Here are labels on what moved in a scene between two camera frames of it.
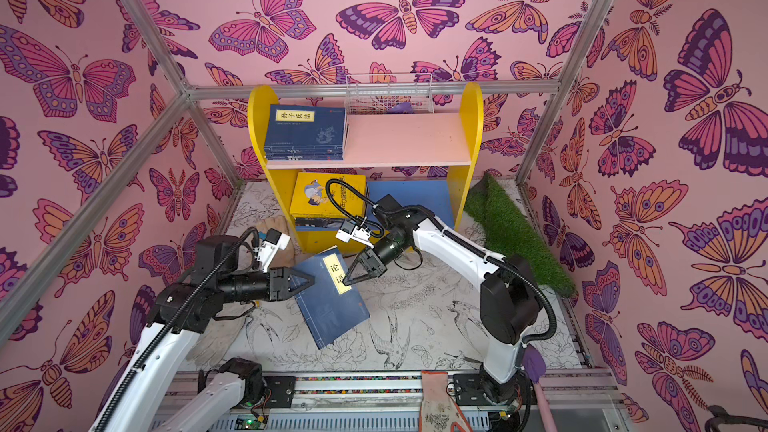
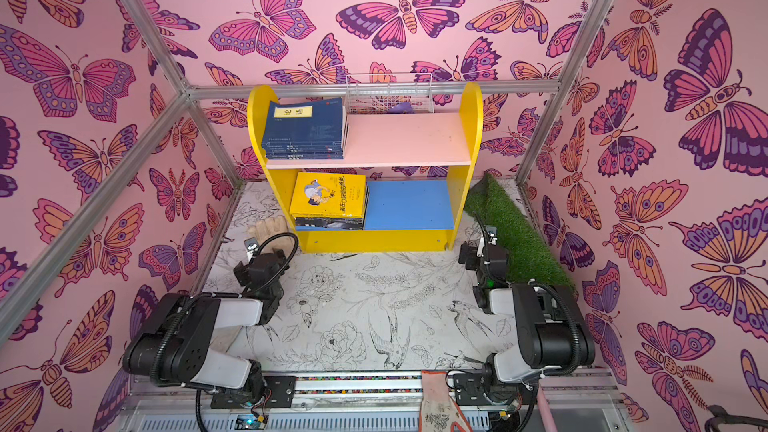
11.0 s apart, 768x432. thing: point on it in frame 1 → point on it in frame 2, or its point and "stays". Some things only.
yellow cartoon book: [309, 196] stays
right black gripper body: [372, 258] → [480, 248]
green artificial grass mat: [508, 230] stays
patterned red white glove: [438, 411] stays
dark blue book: [330, 307] → [319, 120]
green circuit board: [248, 422] stays
